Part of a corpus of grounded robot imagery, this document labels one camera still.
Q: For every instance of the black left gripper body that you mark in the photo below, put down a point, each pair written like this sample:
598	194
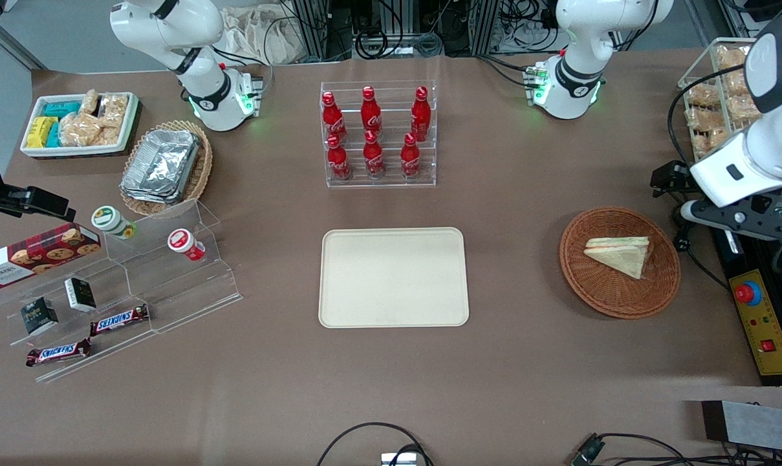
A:
670	176

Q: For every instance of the triangular sandwich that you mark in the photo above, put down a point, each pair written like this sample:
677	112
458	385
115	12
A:
623	255

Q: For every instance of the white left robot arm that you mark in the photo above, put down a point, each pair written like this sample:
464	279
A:
575	84

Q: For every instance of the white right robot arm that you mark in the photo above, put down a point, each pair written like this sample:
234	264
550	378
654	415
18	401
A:
206	97

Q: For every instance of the white rectangular snack tray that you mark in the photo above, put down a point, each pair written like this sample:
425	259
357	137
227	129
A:
74	150

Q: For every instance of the round brown wicker basket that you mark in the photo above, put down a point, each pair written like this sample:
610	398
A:
597	291

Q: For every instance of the oval light wicker basket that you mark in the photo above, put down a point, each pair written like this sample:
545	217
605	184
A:
200	175

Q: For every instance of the beige plastic tray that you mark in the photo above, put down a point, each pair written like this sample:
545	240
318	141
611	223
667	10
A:
394	278

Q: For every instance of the clear bagged pastry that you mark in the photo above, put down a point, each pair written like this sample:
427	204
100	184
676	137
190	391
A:
743	109
737	83
702	96
700	120
706	142
730	57

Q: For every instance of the yellow snack pack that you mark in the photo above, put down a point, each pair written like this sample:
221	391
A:
40	133

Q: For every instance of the teal snack pack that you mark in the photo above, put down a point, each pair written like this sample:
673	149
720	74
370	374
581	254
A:
62	109
54	136

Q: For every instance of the red tartan cookie box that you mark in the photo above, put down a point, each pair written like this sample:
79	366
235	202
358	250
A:
41	254

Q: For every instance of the black appliance housing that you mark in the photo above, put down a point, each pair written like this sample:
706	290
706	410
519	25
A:
727	259

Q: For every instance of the clear rice cracker bag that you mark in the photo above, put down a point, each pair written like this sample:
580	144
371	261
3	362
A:
80	129
109	136
114	110
90	102

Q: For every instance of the green lid yogurt cup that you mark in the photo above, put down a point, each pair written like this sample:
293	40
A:
109	220

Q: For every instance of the red emergency stop button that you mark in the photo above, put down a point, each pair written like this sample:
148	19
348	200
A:
748	294

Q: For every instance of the small black carton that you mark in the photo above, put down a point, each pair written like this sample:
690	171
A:
80	294
39	316

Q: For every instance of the yellow control panel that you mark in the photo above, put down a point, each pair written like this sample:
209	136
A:
762	330

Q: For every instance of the aluminium foil container stack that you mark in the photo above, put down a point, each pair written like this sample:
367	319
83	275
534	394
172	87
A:
161	165

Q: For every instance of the brown chocolate bar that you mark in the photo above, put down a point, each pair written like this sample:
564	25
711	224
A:
59	353
119	320

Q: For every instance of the red lid yogurt cup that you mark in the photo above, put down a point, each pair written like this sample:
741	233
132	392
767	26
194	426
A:
182	243

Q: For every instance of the clear acrylic stepped stand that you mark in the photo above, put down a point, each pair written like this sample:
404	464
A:
184	291

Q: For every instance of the red cola bottle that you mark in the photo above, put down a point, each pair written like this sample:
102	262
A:
373	158
370	113
338	162
420	116
332	120
409	158

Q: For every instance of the grey metal box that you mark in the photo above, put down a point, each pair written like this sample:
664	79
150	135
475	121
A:
753	424

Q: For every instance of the clear acrylic bottle rack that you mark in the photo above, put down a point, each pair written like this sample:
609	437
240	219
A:
390	181

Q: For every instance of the beige cloth bag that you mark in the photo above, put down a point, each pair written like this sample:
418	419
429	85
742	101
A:
261	35

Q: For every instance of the silver connector block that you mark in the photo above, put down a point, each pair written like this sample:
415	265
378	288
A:
398	459

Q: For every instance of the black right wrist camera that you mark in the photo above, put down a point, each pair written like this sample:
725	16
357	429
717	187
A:
44	204

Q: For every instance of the aluminium frame post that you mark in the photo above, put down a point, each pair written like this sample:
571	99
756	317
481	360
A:
484	26
313	26

